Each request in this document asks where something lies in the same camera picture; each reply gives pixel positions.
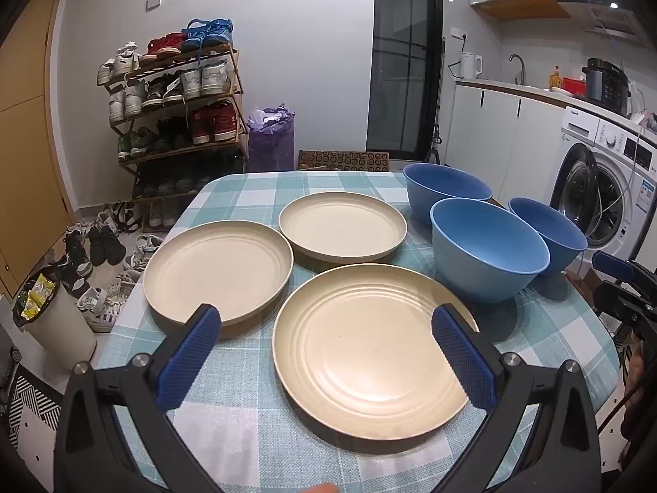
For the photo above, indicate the teal checked tablecloth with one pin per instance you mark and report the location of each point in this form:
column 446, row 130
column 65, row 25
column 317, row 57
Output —
column 246, row 400

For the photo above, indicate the small blue bowl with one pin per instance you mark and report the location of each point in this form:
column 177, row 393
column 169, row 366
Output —
column 552, row 236

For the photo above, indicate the yellow wooden door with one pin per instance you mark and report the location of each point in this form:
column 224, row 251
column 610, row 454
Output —
column 25, row 164

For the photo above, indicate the wooden shoe rack with shoes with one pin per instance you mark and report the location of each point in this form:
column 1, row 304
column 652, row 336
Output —
column 210, row 123

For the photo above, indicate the medium blue bowl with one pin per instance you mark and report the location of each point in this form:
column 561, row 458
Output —
column 487, row 257

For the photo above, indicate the white lower cabinet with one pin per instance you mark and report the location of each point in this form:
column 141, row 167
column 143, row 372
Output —
column 492, row 133

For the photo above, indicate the chrome kitchen faucet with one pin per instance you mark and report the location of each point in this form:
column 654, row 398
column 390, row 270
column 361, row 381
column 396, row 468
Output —
column 522, row 69

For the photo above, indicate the pile of scattered shoes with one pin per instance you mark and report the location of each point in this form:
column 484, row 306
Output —
column 102, row 246

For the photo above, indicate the white washing machine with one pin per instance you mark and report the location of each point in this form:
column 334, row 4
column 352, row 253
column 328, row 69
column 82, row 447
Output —
column 616, row 174

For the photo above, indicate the large blue bowl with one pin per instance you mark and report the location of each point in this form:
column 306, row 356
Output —
column 446, row 185

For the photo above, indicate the patterned cardboard box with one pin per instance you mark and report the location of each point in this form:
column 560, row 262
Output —
column 354, row 160

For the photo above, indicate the white trash bin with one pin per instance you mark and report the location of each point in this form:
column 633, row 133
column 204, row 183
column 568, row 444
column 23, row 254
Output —
column 61, row 328

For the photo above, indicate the small cream plate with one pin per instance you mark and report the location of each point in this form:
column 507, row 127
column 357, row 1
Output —
column 343, row 226

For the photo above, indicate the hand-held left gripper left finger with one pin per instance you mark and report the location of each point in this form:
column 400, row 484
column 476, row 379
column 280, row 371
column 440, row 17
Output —
column 190, row 359

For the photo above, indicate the stick vacuum cleaner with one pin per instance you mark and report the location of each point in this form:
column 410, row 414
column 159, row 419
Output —
column 433, row 150

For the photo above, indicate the purple plastic bag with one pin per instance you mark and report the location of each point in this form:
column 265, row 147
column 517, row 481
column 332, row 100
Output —
column 269, row 144

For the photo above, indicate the black glass door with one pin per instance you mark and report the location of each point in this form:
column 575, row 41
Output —
column 400, row 61

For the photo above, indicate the range hood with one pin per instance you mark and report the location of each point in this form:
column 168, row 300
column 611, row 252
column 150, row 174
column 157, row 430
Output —
column 605, row 15

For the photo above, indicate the white wall switch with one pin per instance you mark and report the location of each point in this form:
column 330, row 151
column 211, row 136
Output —
column 154, row 1

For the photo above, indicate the black pressure cooker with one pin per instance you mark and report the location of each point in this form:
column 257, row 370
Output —
column 605, row 87

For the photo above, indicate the white electric kettle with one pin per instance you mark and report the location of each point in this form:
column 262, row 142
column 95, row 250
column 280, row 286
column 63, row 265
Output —
column 469, row 65

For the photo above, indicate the yellow bottle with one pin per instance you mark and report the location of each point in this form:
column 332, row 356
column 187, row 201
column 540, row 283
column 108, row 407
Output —
column 555, row 79

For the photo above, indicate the medium cream plate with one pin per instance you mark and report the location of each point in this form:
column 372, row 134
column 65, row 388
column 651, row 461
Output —
column 218, row 272

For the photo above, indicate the red box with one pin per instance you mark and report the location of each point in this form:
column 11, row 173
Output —
column 575, row 87

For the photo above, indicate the black and white rug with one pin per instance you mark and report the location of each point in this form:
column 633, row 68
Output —
column 31, row 405

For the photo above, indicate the large cream plate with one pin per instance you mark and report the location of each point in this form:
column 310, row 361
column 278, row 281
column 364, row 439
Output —
column 359, row 354

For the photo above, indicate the white wall socket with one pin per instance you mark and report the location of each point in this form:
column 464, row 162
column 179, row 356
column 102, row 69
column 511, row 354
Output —
column 458, row 33

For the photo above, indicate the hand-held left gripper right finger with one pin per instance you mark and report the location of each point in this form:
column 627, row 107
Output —
column 462, row 359

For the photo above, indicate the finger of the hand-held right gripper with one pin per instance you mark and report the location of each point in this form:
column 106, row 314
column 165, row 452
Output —
column 616, row 266
column 623, row 303

